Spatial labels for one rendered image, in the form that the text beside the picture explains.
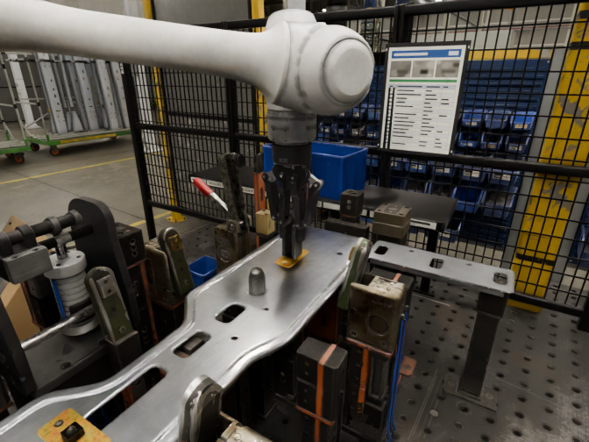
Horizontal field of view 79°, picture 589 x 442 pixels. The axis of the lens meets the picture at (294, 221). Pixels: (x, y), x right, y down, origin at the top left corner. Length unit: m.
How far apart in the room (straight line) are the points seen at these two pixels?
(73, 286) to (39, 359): 0.12
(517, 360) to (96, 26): 1.11
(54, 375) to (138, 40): 0.48
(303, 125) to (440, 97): 0.58
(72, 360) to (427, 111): 1.02
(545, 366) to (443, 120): 0.69
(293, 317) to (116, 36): 0.48
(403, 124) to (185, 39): 0.80
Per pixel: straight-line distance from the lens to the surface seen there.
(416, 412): 0.91
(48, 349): 0.72
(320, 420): 0.63
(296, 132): 0.64
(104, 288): 0.61
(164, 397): 0.52
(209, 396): 0.38
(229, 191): 0.78
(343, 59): 0.45
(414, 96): 1.16
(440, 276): 0.78
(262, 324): 0.60
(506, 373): 1.08
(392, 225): 0.91
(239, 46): 0.48
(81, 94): 8.57
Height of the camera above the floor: 1.37
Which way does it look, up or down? 22 degrees down
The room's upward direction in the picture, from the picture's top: straight up
